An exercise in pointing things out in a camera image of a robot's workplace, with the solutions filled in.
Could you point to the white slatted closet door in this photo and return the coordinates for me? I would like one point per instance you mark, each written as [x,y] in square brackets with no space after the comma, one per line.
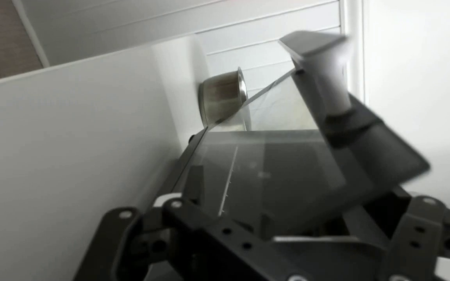
[256,35]

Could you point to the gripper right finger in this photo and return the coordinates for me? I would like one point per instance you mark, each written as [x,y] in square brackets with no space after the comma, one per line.
[414,234]

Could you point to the white oven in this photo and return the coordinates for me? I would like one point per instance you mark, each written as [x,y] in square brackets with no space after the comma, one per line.
[72,156]

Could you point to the silver oven knob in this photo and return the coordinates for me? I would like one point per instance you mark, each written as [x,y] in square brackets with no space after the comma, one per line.
[223,95]

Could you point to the glass oven door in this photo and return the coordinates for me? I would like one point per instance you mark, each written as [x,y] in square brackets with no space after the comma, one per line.
[287,175]

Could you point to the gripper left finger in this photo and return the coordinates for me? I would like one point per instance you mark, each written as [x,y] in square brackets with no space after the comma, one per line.
[209,238]

